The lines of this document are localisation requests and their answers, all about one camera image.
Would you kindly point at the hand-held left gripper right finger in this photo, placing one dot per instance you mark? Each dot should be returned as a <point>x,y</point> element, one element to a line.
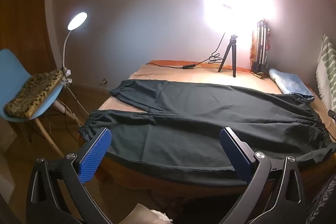
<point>236,158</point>

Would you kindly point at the folded silver tripod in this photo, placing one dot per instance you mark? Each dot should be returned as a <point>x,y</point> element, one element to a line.
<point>261,45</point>

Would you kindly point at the black pants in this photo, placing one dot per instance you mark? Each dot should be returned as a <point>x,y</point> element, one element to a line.
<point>197,113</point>

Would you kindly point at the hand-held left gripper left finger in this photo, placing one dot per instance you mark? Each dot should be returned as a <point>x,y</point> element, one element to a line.
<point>94,158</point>

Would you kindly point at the person's dark patterned clothing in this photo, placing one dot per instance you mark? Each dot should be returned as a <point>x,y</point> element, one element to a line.
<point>324,203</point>

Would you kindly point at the leopard print cushion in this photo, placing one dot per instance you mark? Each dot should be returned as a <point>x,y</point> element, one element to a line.
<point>31,92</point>

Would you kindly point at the wooden door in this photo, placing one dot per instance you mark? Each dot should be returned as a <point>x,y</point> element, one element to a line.
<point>26,16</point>

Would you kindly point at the white desk lamp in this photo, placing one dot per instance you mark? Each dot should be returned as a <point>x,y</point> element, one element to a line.
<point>77,20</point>

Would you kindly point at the small black tripod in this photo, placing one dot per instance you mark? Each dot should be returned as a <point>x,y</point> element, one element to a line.
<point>232,56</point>

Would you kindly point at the folded blue towel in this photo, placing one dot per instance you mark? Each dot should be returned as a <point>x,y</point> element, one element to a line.
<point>288,82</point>

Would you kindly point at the blue chair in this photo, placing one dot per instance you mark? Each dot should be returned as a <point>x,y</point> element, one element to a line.
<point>8,66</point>

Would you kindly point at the tan bed blanket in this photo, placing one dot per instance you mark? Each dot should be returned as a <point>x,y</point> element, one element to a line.
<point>183,75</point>

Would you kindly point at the white green patterned throw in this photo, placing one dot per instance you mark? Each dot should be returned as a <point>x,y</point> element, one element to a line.
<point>325,69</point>

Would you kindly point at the beige cloth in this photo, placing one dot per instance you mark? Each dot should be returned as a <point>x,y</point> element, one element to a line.
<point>140,213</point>

